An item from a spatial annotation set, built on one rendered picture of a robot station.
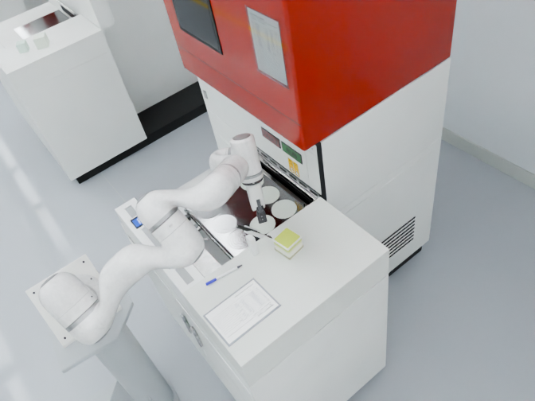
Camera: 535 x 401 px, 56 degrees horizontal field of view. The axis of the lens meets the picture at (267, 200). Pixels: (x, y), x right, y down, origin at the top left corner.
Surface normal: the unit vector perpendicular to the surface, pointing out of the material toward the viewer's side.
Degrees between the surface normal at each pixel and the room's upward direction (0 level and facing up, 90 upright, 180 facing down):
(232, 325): 0
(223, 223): 0
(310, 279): 0
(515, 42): 90
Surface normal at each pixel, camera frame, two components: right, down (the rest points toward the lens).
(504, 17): -0.78, 0.53
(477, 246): -0.15, -0.68
